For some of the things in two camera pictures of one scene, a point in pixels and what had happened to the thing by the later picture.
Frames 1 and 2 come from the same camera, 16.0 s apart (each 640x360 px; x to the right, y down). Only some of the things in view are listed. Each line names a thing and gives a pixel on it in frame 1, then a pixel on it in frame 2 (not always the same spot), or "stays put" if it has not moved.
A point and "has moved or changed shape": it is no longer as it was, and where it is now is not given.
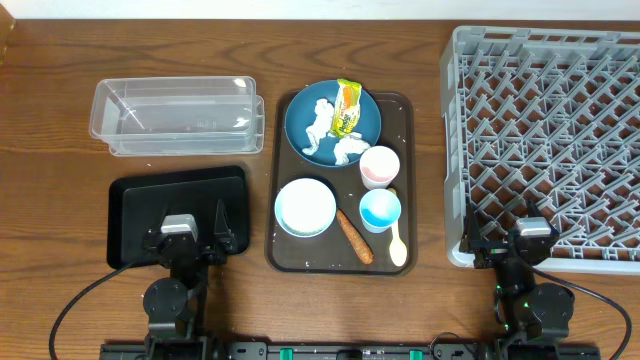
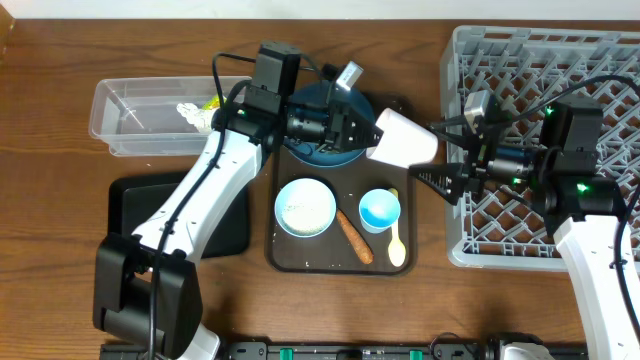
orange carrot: x=356 y=238 stays put
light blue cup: x=379 y=209 stays put
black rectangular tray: x=139 y=203 stays put
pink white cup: x=379 y=166 → x=404 y=141
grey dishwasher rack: x=548 y=116 stays put
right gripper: x=492 y=249 → x=479 y=148
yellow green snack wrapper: x=347 y=109 has moved or changed shape
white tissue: x=324 y=112 has moved or changed shape
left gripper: x=185 y=248 → x=337 y=129
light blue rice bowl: x=305 y=207 stays put
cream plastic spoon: x=398 y=251 stays put
